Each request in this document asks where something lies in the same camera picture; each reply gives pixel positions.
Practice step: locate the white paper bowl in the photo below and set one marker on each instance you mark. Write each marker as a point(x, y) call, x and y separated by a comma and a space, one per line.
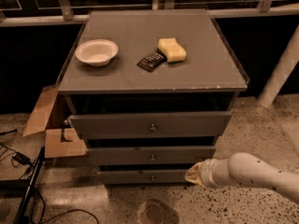
point(96, 53)

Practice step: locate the yellow sponge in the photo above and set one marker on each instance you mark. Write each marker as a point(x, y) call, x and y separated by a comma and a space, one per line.
point(172, 50)

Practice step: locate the black power adapter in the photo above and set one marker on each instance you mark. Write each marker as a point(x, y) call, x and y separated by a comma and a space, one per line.
point(20, 158)

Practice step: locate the white diagonal post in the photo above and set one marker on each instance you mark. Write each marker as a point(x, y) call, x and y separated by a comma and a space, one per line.
point(287, 62)

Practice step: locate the grey drawer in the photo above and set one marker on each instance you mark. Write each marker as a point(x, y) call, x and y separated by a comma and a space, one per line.
point(149, 155)
point(150, 125)
point(143, 177)

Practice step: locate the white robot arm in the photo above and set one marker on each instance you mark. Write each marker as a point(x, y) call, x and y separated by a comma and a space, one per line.
point(243, 170)

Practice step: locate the black flat stand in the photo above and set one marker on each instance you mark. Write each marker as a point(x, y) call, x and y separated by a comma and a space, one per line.
point(29, 188)

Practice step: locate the grey bottom drawer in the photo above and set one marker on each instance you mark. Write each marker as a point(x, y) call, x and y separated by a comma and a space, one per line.
point(143, 177)

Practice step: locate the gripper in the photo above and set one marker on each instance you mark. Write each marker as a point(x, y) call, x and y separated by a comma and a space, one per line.
point(206, 173)

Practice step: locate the brown cardboard box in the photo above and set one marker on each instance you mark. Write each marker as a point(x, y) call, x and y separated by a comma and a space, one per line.
point(48, 117)

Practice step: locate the grey drawer cabinet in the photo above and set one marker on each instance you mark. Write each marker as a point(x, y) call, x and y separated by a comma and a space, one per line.
point(162, 102)

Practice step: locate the metal railing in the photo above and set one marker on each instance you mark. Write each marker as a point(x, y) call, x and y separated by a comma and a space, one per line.
point(30, 12)

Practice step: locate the grey top drawer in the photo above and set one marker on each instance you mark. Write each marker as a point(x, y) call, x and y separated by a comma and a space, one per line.
point(150, 125)

